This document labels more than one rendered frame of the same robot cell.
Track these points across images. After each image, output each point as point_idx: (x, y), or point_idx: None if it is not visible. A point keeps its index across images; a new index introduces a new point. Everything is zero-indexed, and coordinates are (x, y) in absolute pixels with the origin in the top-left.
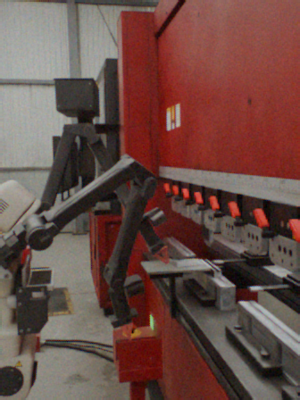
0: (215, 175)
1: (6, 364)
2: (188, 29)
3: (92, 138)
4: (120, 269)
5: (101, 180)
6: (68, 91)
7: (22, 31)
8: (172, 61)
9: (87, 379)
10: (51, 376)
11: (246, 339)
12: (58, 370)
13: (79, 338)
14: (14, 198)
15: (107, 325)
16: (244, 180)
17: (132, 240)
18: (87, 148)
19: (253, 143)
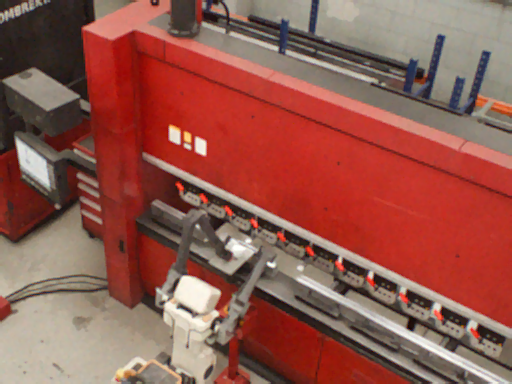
0: (275, 217)
1: (208, 366)
2: (231, 110)
3: (206, 222)
4: None
5: (261, 270)
6: (60, 117)
7: None
8: (188, 102)
9: (89, 317)
10: (58, 329)
11: (314, 301)
12: (56, 321)
13: (27, 281)
14: (214, 295)
15: (30, 253)
16: (315, 237)
17: None
18: (40, 133)
19: (327, 227)
